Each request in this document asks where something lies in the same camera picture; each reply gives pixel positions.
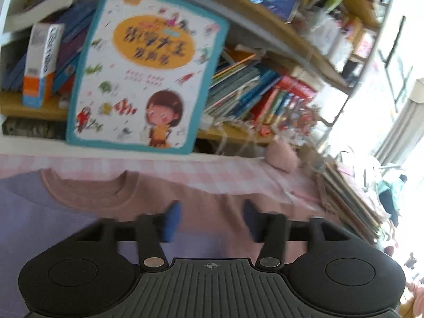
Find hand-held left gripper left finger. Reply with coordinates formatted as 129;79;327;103
99;201;183;271

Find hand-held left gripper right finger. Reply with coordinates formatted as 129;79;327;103
243;199;348;271

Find pink plush pouch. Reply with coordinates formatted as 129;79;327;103
265;139;300;173

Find stack of thin workbooks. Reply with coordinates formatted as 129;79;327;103
308;152;388;242

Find colourful bead flower bunch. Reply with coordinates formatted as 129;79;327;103
262;103;323;140

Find row of leaning thin books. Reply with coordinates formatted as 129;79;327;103
204;48;282;121

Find teal bordered children's sound book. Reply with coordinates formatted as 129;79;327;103
65;0;231;156

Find beige curtain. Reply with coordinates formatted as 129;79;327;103
374;79;424;173

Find white and wooden bookshelf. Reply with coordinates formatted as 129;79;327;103
0;0;398;156

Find clear cups with pens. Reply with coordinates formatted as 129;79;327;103
298;7;342;57

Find white and orange carton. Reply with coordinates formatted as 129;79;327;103
21;23;65;109

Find row of blue books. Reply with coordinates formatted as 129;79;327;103
0;2;100;95

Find open white paged book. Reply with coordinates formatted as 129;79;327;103
3;0;80;34

